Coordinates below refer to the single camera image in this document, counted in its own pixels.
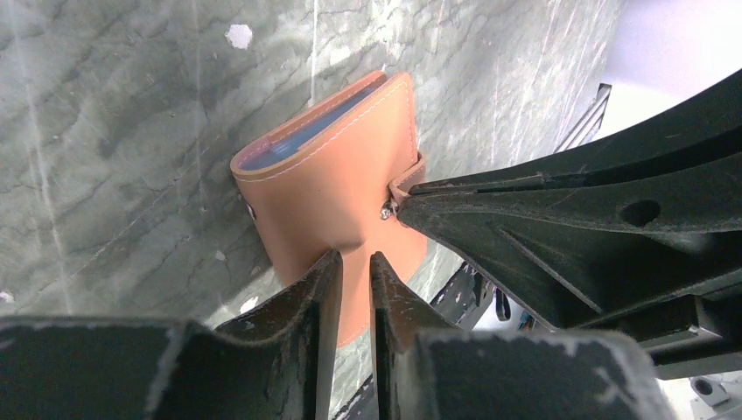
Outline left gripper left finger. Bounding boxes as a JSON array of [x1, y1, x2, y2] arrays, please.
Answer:
[[1, 250, 343, 419]]

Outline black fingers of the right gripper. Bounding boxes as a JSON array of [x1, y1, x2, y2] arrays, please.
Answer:
[[400, 152, 741, 329]]

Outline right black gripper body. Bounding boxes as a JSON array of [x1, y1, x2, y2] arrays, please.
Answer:
[[582, 283, 741, 380]]

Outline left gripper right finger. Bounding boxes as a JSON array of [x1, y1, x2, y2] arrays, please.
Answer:
[[370, 252, 675, 419]]

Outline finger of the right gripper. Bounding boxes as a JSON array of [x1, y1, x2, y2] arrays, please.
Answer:
[[411, 73, 741, 194]]

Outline brown leather card holder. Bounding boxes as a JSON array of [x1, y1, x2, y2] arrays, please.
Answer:
[[230, 71, 428, 347]]

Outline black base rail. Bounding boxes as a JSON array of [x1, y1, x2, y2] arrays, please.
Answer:
[[429, 261, 535, 334]]

